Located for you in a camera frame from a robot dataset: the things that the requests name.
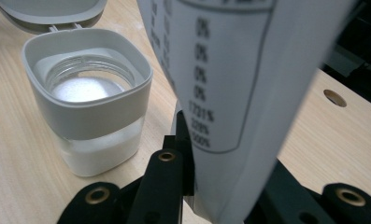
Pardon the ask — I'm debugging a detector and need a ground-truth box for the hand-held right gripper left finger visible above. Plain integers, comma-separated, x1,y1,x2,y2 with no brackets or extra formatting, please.
163,110,196,197

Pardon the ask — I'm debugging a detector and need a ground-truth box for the white and blue pouch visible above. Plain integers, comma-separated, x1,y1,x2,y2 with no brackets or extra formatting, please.
136,0,357,224

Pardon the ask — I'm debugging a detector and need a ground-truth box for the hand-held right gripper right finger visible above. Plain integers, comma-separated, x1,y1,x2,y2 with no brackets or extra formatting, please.
245,160,334,224

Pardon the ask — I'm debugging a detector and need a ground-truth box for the clear jar with grey lid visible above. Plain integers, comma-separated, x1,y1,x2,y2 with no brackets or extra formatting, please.
0,0,153,177

